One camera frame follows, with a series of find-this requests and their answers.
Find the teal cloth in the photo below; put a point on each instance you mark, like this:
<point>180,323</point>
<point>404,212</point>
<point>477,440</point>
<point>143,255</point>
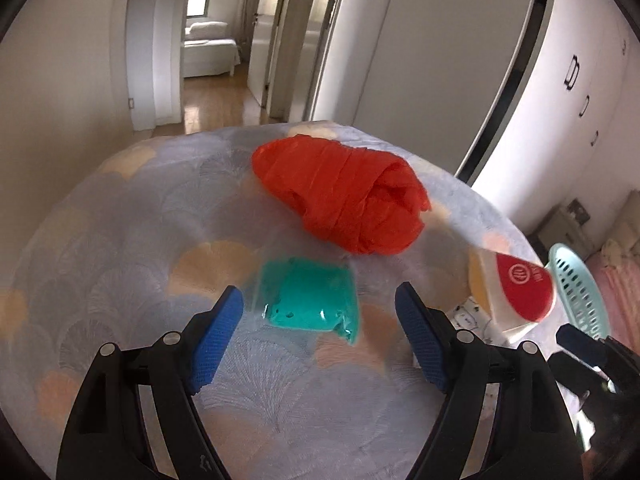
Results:
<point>310,300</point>

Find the grey nightstand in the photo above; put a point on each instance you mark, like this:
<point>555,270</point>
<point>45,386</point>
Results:
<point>560,232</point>

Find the white hallway door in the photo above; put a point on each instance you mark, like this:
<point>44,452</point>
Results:
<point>262,60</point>

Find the white sliding door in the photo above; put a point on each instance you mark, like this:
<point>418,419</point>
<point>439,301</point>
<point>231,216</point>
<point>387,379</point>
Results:
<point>440,60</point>

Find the white sofa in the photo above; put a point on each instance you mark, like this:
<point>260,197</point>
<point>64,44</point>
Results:
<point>207,50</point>

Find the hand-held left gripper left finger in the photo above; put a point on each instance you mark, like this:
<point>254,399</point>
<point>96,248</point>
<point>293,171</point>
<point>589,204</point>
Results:
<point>217,335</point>

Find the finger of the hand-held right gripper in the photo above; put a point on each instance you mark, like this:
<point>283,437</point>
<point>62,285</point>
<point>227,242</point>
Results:
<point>580,345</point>

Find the white wardrobe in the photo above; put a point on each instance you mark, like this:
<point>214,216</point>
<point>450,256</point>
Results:
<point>590,110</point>

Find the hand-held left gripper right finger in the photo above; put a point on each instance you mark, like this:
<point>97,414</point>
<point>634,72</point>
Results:
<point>422,335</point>

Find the orange-red cloth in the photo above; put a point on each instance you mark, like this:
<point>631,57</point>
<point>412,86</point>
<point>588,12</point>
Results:
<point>345,195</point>

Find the teal plastic laundry basket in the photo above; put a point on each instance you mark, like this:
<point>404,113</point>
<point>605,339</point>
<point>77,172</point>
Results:
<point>575,285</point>

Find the dark photo frame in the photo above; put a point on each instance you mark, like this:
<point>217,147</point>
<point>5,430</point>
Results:
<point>579,209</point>

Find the white power strip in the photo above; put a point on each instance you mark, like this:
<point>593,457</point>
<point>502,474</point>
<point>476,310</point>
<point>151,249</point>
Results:
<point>467,317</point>

